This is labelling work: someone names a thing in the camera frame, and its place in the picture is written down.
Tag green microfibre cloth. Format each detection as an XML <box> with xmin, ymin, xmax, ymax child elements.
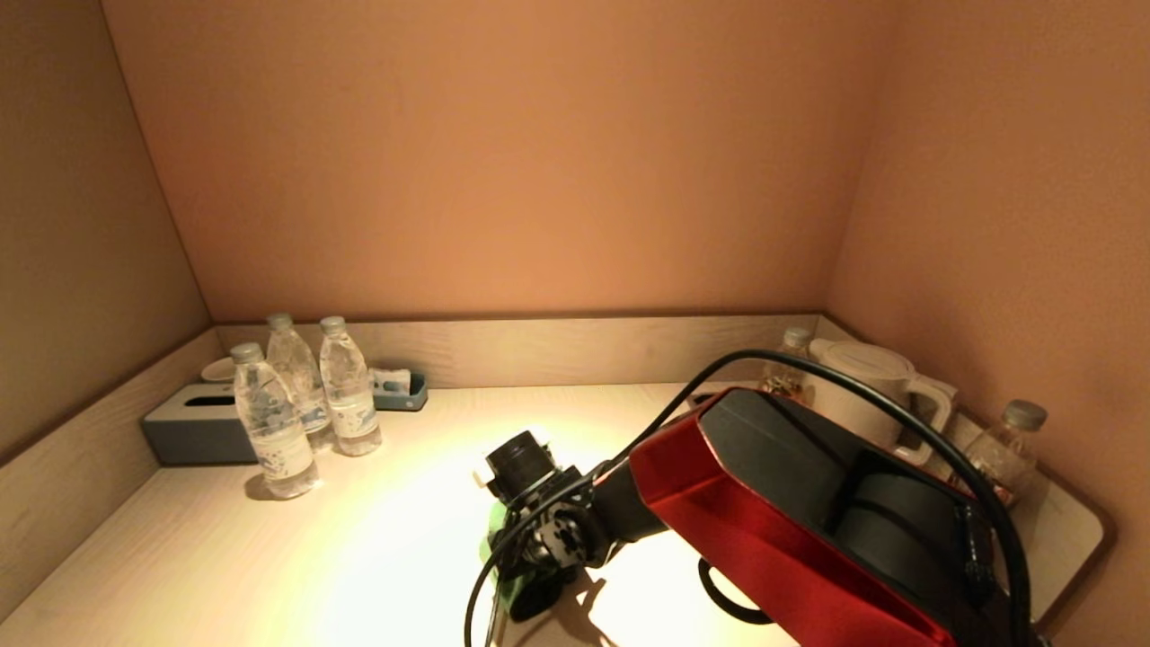
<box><xmin>479</xmin><ymin>501</ymin><xmax>542</xmax><ymax>621</ymax></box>

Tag small blue tray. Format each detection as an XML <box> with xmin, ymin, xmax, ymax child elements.
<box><xmin>370</xmin><ymin>372</ymin><xmax>429</xmax><ymax>412</ymax></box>

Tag clear water bottle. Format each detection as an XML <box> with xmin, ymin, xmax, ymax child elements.
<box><xmin>267</xmin><ymin>313</ymin><xmax>335</xmax><ymax>453</ymax></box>
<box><xmin>319</xmin><ymin>315</ymin><xmax>383</xmax><ymax>457</ymax></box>
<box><xmin>231</xmin><ymin>342</ymin><xmax>320</xmax><ymax>501</ymax></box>

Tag amber drink bottle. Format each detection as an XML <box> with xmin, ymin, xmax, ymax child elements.
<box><xmin>759</xmin><ymin>327</ymin><xmax>815</xmax><ymax>398</ymax></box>

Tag white electric kettle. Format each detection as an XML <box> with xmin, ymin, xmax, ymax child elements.
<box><xmin>807</xmin><ymin>339</ymin><xmax>959</xmax><ymax>466</ymax></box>

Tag grey-blue tissue box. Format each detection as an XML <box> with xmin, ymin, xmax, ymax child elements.
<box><xmin>141</xmin><ymin>385</ymin><xmax>261</xmax><ymax>466</ymax></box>

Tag dark drink bottle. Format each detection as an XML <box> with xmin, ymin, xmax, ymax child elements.
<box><xmin>951</xmin><ymin>400</ymin><xmax>1048</xmax><ymax>510</ymax></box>

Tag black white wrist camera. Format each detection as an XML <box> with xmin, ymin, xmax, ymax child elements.
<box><xmin>474</xmin><ymin>430</ymin><xmax>560</xmax><ymax>504</ymax></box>

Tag black cable loop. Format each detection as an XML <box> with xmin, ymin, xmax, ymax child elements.
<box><xmin>698</xmin><ymin>557</ymin><xmax>775</xmax><ymax>626</ymax></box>

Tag long black arm cable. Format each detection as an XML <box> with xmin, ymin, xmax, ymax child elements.
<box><xmin>463</xmin><ymin>348</ymin><xmax>1032</xmax><ymax>647</ymax></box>

